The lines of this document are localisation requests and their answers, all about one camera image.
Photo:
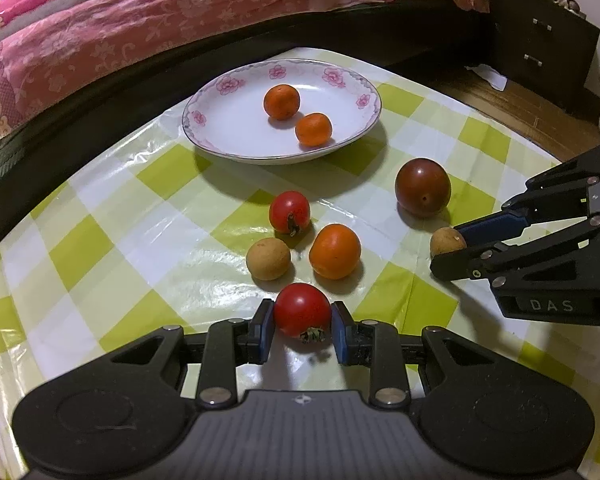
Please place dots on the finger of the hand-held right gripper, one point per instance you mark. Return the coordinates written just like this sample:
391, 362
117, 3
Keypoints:
455, 266
490, 227

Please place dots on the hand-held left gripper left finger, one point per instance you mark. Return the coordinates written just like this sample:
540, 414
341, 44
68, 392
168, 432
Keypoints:
266, 329

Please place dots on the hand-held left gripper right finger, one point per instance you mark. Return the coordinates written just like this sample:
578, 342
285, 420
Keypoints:
339, 334

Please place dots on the tan longan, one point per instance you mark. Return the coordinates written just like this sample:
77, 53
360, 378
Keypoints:
268, 259
442, 242

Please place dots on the large red tomato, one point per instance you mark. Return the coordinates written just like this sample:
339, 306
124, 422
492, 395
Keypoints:
302, 311

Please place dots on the dark brown tomato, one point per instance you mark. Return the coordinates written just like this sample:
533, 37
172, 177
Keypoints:
422, 187

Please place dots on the orange tomato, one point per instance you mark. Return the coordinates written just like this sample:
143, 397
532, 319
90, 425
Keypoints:
335, 251

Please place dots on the small red tomato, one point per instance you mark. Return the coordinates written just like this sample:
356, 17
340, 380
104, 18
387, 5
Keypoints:
290, 210

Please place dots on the white floral plate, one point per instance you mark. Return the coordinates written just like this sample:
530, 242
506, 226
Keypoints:
240, 120

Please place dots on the white paper scrap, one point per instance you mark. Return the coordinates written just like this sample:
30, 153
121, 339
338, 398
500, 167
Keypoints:
487, 76

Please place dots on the green checkered tablecloth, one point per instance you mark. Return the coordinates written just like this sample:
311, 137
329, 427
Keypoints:
130, 240

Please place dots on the dark nightstand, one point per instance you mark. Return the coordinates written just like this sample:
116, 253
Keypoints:
555, 50

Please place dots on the small tangerine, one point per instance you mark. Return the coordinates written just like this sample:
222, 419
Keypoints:
313, 129
281, 102

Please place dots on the pink floral blanket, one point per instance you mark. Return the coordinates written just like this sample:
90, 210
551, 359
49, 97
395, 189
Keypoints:
130, 35

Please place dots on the dark bed frame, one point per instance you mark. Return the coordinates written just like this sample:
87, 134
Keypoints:
80, 130

